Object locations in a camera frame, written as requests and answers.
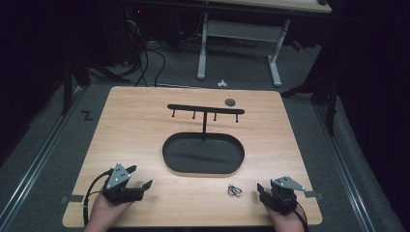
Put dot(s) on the grey tape strip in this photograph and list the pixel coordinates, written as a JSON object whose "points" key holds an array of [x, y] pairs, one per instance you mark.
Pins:
{"points": [[73, 198], [313, 194]]}

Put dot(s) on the small white floor piece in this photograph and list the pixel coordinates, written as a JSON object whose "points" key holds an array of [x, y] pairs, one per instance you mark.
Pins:
{"points": [[222, 83]]}

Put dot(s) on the black hook rack with tray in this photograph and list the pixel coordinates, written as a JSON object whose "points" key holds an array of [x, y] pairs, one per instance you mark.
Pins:
{"points": [[203, 154]]}

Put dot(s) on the white metal frame desk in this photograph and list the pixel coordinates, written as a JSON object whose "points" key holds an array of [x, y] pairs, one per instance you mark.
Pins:
{"points": [[240, 31]]}

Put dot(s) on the black metal stand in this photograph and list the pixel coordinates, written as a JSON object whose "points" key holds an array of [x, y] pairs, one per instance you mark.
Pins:
{"points": [[322, 93], [75, 74]]}

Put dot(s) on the metal floor rail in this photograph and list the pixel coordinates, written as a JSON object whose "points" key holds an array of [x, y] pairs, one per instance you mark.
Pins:
{"points": [[35, 167], [346, 174]]}

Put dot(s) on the person's right hand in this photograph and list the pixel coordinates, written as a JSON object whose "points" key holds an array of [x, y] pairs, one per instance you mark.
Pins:
{"points": [[286, 221]]}

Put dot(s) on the person's left hand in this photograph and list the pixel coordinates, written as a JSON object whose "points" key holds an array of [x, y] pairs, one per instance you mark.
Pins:
{"points": [[103, 215]]}

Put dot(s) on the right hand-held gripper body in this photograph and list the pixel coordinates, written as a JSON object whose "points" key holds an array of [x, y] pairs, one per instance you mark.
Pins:
{"points": [[285, 196]]}

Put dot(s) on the black round cap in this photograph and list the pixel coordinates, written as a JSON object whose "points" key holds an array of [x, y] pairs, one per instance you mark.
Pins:
{"points": [[230, 102]]}

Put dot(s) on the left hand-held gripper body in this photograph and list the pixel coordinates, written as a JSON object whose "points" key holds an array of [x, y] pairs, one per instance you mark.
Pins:
{"points": [[118, 180]]}

